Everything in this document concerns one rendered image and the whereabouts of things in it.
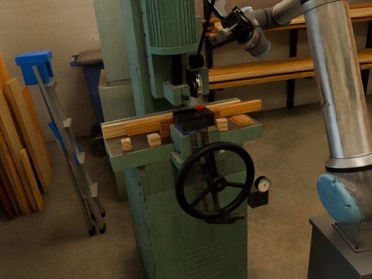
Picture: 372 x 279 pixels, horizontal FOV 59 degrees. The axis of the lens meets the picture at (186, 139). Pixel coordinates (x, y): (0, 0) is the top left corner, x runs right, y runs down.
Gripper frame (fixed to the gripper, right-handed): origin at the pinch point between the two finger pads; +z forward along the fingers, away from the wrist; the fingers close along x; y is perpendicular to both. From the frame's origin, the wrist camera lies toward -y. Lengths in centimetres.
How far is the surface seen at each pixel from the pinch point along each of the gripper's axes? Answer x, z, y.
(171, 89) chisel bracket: 12.5, -2.6, -27.7
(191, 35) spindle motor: 2.9, 2.0, -9.1
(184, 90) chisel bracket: 14.3, -5.7, -24.1
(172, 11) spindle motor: -1.7, 12.0, -7.6
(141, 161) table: 36, 6, -44
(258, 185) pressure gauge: 53, -34, -24
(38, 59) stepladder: -48, 9, -90
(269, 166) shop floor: 9, -175, -67
